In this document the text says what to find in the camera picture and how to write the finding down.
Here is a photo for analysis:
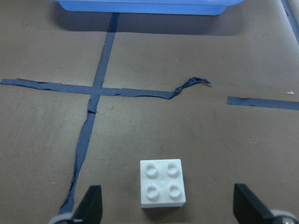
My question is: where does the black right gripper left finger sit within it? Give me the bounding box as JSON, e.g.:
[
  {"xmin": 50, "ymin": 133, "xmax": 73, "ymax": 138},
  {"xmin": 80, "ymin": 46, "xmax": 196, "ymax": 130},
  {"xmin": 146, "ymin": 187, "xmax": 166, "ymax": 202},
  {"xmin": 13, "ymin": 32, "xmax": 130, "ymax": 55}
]
[{"xmin": 48, "ymin": 185, "xmax": 104, "ymax": 224}]

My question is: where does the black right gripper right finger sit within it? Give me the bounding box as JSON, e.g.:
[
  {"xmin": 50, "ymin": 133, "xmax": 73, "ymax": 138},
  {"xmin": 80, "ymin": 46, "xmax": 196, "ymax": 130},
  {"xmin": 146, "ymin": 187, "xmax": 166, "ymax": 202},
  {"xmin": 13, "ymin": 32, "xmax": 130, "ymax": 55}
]
[{"xmin": 232, "ymin": 183, "xmax": 299, "ymax": 224}]

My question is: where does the white block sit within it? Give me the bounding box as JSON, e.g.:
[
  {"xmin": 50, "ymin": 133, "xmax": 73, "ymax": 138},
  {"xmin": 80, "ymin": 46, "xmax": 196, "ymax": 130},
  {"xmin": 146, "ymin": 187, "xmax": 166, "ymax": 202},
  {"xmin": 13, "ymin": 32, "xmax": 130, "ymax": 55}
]
[{"xmin": 140, "ymin": 159, "xmax": 186, "ymax": 209}]

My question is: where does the blue plastic tray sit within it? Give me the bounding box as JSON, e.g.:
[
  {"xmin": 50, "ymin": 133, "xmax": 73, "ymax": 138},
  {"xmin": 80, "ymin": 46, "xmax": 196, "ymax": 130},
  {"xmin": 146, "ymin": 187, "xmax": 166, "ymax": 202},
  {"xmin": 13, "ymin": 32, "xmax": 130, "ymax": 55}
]
[{"xmin": 57, "ymin": 0, "xmax": 242, "ymax": 16}]

